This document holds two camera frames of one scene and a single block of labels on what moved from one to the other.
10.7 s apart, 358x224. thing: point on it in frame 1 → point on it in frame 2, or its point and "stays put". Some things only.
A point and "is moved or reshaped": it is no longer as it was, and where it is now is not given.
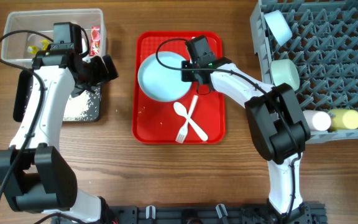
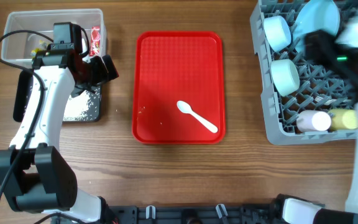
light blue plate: (161, 84) → (314, 15)
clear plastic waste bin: (22, 47) stays put
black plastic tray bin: (84, 106) stays put
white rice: (76, 106) stays put
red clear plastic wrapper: (95, 41) stays put
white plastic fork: (181, 136) → (330, 101)
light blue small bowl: (278, 26) is moved or reshaped
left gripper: (102, 76) stays put
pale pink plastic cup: (317, 121) stays put
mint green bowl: (284, 71) stays put
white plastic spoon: (180, 109) → (186, 107)
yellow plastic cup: (344, 119) stays put
